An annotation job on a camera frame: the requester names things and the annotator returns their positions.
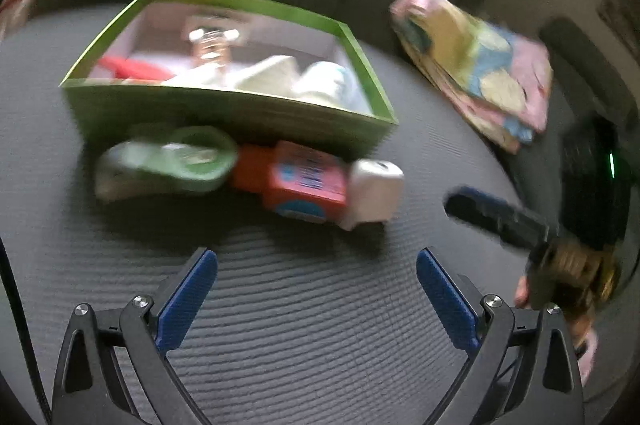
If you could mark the white square case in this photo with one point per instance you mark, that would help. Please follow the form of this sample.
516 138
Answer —
375 195

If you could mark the colourful printed blanket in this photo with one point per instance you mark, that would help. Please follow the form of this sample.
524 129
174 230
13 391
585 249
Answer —
480 65

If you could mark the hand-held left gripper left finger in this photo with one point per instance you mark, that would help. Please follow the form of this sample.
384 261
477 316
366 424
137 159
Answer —
190 295

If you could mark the orange printed carton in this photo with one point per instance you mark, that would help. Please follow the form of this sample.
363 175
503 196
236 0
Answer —
295 180

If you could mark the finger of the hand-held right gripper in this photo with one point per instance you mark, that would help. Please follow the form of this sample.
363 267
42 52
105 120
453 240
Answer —
490 215

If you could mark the person's right hand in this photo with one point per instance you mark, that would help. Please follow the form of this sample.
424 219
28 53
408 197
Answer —
590 350

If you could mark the white folded item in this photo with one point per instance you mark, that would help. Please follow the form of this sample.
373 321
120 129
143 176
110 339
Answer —
255 75

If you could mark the printed cushion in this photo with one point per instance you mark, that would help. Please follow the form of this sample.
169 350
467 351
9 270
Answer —
17 5

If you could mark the mint green plastic item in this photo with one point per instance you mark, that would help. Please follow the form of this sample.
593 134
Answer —
170 160

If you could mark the green cardboard box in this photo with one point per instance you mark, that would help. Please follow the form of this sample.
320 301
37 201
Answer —
225 120

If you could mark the grey sofa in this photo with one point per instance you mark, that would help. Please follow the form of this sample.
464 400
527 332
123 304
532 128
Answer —
310 295

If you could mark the transparent hair claw clip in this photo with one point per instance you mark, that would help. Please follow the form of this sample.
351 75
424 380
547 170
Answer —
212 42

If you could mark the red flat object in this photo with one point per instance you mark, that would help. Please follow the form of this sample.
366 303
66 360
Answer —
130 67

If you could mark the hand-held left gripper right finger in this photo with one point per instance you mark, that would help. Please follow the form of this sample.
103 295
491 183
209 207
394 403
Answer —
445 295

